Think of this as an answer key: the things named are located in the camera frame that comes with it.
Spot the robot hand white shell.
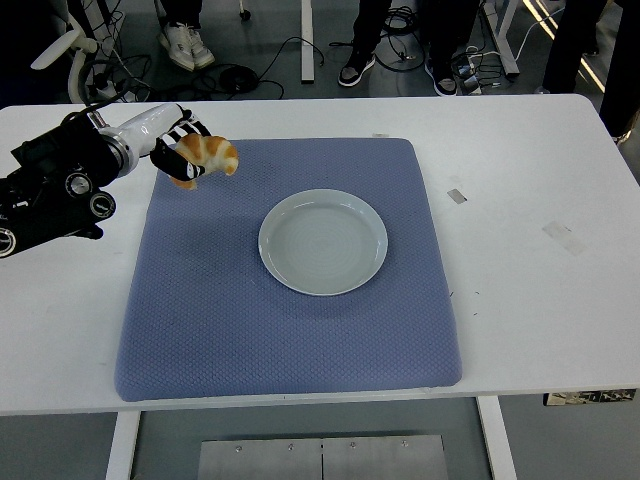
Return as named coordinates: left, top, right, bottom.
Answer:
left=117, top=103, right=217, bottom=184

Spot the croissant bread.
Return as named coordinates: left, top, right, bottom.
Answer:
left=169, top=132, right=240, bottom=191

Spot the pale grey round plate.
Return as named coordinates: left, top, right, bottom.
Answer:
left=257, top=188, right=389, bottom=297

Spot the grey metal plate with screws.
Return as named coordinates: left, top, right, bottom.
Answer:
left=196, top=434, right=449, bottom=480

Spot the white power strip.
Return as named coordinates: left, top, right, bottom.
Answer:
left=93, top=79, right=137, bottom=104

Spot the person with white shoes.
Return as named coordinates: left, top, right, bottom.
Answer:
left=156, top=0, right=217, bottom=73

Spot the white office chair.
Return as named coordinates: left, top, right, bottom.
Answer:
left=29, top=8, right=102, bottom=105

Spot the white desk leg with foot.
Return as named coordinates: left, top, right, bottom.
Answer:
left=299, top=0, right=317, bottom=85
left=487, top=0, right=522, bottom=77

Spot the person with black-grey shoes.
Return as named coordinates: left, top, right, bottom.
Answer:
left=337, top=0, right=482, bottom=98

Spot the blue quilted mat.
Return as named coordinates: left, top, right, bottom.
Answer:
left=114, top=137, right=462, bottom=404

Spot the white table leg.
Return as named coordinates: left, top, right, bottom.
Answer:
left=475, top=396, right=519, bottom=480
left=103, top=411, right=142, bottom=480

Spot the grey power strip with plugs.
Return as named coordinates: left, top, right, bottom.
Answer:
left=448, top=52, right=485, bottom=96

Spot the person in dark trousers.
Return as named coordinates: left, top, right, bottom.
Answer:
left=534, top=0, right=640, bottom=147

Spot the long clear tape piece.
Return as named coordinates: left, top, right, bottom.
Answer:
left=541, top=219, right=587, bottom=257

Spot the coiled black cable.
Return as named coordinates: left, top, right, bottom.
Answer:
left=218, top=63, right=260, bottom=94

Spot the long black floor cable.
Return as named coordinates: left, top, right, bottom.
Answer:
left=252, top=35, right=327, bottom=99

